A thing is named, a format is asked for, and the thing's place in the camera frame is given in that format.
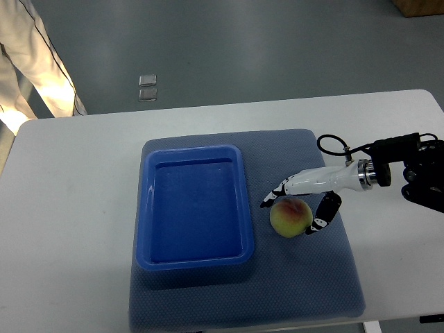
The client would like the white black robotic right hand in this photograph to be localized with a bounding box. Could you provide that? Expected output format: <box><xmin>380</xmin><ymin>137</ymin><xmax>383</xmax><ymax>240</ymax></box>
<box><xmin>260</xmin><ymin>160</ymin><xmax>377</xmax><ymax>234</ymax></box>

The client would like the lower floor outlet cover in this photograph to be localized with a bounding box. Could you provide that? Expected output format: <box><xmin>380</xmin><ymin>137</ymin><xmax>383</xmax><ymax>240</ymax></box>
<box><xmin>138</xmin><ymin>87</ymin><xmax>157</xmax><ymax>102</ymax></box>

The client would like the white table leg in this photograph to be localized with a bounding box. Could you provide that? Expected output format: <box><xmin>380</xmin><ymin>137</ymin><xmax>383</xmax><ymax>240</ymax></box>
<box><xmin>362</xmin><ymin>321</ymin><xmax>382</xmax><ymax>333</ymax></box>

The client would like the upper floor outlet cover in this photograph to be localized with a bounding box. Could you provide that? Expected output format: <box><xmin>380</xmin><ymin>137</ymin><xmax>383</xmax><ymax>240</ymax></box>
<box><xmin>138</xmin><ymin>74</ymin><xmax>157</xmax><ymax>87</ymax></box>

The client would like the floor outlet cover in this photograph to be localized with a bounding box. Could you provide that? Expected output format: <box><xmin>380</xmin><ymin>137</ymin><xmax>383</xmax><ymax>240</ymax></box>
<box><xmin>138</xmin><ymin>74</ymin><xmax>157</xmax><ymax>87</ymax></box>
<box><xmin>138</xmin><ymin>87</ymin><xmax>157</xmax><ymax>102</ymax></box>

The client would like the blue plastic tray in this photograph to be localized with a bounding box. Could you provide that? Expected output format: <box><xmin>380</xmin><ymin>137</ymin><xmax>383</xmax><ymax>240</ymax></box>
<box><xmin>135</xmin><ymin>145</ymin><xmax>255</xmax><ymax>272</ymax></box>

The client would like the person in beige trousers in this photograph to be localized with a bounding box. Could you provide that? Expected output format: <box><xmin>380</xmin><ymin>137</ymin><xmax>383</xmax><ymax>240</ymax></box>
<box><xmin>1</xmin><ymin>1</ymin><xmax>87</xmax><ymax>135</ymax></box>

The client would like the blue-grey table mat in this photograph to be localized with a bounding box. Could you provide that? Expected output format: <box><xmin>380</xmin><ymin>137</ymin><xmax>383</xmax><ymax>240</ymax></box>
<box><xmin>129</xmin><ymin>129</ymin><xmax>366</xmax><ymax>332</ymax></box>

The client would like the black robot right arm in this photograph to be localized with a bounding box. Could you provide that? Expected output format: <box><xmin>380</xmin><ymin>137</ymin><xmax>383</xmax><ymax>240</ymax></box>
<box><xmin>316</xmin><ymin>133</ymin><xmax>443</xmax><ymax>212</ymax></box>

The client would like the yellow-red peach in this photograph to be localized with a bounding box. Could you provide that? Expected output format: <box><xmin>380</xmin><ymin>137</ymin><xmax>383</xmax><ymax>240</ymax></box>
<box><xmin>269</xmin><ymin>198</ymin><xmax>313</xmax><ymax>238</ymax></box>

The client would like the brown cardboard box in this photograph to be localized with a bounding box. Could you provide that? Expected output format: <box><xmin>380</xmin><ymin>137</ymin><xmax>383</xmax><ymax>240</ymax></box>
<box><xmin>392</xmin><ymin>0</ymin><xmax>443</xmax><ymax>18</ymax></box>

